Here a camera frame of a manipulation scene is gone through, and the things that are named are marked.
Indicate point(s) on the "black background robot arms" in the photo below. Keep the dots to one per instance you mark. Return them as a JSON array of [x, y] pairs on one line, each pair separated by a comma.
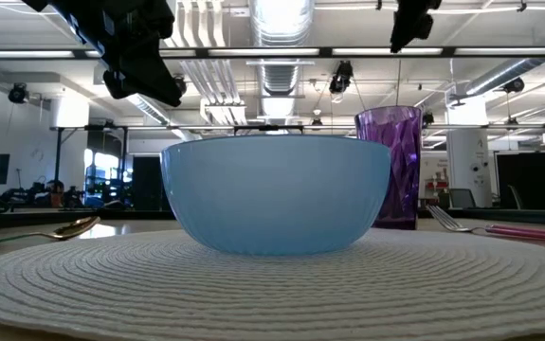
[[30, 196]]

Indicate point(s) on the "white round pillar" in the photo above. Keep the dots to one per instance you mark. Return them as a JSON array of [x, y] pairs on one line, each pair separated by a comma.
[[468, 156]]

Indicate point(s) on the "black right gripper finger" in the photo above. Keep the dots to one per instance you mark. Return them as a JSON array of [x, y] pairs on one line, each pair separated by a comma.
[[409, 28]]

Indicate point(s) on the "black tall cabinet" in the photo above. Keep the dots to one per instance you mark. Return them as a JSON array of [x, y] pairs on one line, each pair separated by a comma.
[[146, 184]]

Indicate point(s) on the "black overhead light bar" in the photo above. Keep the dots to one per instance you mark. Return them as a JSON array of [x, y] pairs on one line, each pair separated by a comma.
[[201, 52]]

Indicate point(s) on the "silver slanted ceiling duct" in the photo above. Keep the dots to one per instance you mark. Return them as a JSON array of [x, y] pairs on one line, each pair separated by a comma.
[[514, 71]]

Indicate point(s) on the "dark room partition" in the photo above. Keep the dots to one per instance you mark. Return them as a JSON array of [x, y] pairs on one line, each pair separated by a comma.
[[532, 180]]

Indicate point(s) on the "thin black horizontal rail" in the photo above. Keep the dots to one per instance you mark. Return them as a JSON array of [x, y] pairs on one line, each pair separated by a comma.
[[253, 128]]

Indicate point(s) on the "light blue plastic bowl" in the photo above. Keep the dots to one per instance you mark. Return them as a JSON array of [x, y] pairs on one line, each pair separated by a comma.
[[277, 199]]

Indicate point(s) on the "black ceiling spotlight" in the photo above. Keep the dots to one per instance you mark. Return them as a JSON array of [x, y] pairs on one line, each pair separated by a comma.
[[340, 78], [182, 85], [514, 85], [18, 93]]

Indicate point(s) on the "grey office chair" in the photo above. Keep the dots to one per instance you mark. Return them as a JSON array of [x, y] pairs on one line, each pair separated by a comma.
[[461, 199]]

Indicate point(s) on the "silver round ceiling duct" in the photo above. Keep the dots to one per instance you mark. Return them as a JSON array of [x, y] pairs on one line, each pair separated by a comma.
[[279, 80]]

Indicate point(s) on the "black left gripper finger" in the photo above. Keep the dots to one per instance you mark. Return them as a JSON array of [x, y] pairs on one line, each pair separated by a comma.
[[151, 78], [112, 85]]

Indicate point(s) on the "white round woven placemat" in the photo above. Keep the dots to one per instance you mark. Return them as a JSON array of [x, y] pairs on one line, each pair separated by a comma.
[[272, 293]]

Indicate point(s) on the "purple plastic tumbler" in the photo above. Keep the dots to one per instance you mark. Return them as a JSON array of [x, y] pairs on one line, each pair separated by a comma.
[[402, 166]]

